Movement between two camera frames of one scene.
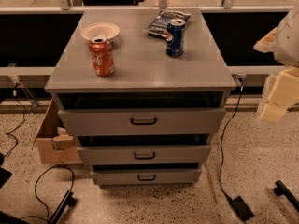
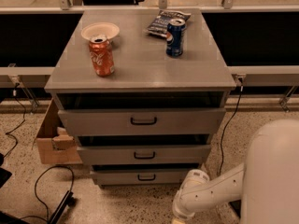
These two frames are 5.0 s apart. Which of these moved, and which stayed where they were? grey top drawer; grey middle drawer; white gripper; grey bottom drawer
Moved: white gripper
Stayed: grey top drawer; grey bottom drawer; grey middle drawer
